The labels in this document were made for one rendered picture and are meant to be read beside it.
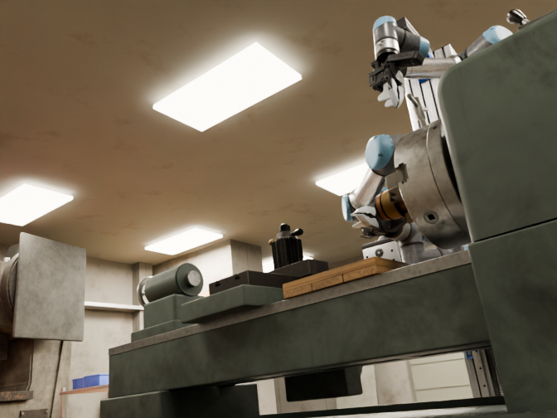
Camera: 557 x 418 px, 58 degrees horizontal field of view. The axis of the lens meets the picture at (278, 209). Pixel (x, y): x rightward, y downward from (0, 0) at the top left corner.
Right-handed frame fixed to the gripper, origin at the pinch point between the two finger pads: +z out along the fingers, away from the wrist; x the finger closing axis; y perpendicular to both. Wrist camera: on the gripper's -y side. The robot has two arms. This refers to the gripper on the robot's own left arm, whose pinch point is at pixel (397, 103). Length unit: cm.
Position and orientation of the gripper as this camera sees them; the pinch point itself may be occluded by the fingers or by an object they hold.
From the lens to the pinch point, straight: 154.5
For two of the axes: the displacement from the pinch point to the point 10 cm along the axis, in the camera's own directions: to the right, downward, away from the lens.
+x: -7.0, -3.7, -6.1
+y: -7.1, 3.1, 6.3
